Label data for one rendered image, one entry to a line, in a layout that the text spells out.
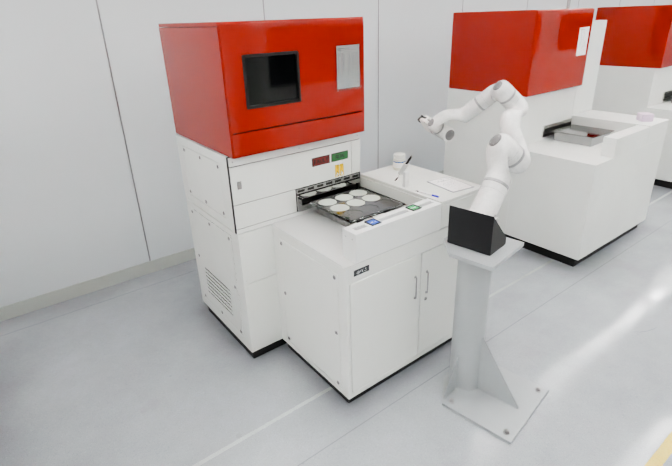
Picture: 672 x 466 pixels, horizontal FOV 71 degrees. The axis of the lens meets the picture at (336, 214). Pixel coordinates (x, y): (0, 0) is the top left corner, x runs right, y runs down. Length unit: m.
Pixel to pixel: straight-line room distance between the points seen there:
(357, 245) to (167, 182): 2.12
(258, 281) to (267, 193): 0.49
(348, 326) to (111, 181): 2.18
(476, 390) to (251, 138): 1.71
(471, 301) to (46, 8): 2.97
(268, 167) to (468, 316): 1.23
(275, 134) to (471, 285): 1.18
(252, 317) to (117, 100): 1.81
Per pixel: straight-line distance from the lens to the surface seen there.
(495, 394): 2.68
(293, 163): 2.50
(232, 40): 2.22
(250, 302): 2.65
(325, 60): 2.48
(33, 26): 3.55
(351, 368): 2.39
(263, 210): 2.48
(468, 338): 2.49
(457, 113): 2.82
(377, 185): 2.70
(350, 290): 2.13
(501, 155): 2.29
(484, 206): 2.23
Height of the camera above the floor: 1.82
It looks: 23 degrees down
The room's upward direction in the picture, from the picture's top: 2 degrees counter-clockwise
